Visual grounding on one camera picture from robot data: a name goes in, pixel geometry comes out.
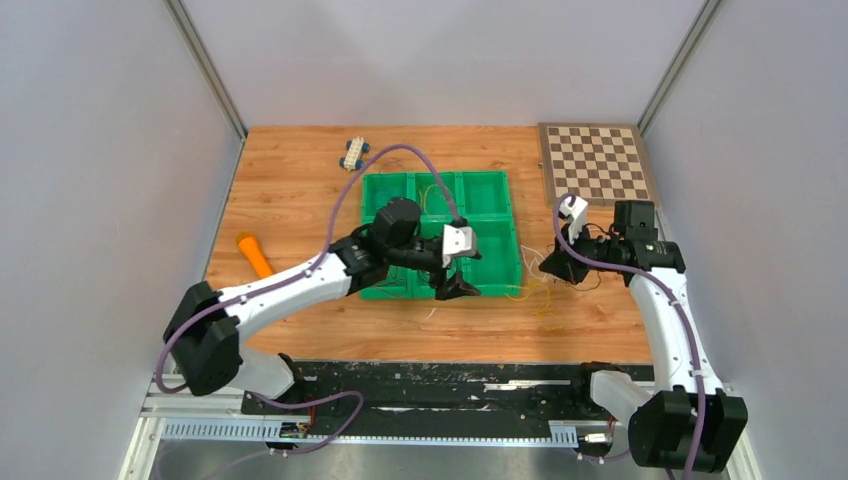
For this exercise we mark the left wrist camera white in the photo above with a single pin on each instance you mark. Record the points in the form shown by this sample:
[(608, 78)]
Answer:
[(454, 240)]

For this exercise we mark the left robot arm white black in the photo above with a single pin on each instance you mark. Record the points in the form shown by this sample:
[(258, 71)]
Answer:
[(207, 332)]

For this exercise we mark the wooden chessboard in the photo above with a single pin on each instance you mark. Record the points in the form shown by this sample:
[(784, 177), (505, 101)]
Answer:
[(601, 163)]

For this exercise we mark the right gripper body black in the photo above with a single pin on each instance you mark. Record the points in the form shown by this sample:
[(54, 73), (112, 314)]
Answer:
[(595, 249)]

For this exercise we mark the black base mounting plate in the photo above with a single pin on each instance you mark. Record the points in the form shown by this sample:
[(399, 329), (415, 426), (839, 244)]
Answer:
[(445, 400)]

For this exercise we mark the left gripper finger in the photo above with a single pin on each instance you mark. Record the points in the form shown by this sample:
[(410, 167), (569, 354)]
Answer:
[(455, 286), (471, 251)]

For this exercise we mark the aluminium frame rail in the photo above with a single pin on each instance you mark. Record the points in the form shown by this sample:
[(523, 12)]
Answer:
[(222, 404)]

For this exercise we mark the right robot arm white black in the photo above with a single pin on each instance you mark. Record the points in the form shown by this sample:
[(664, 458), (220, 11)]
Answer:
[(688, 421)]

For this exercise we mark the white blue toy car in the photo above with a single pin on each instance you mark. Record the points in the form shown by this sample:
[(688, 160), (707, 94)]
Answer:
[(355, 149)]

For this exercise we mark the orange plastic carrot toy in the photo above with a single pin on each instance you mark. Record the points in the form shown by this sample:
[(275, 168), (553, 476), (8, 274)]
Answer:
[(250, 247)]

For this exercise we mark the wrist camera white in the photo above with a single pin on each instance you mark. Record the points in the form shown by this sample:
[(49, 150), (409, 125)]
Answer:
[(573, 210), (454, 240)]

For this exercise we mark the green six-compartment tray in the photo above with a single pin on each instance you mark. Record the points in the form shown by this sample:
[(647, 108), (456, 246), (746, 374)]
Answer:
[(482, 197)]

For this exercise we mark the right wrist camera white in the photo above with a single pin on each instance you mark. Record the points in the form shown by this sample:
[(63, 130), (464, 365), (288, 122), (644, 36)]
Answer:
[(573, 210)]

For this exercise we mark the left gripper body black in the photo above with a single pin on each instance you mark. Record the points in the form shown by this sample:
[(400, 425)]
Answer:
[(436, 265)]

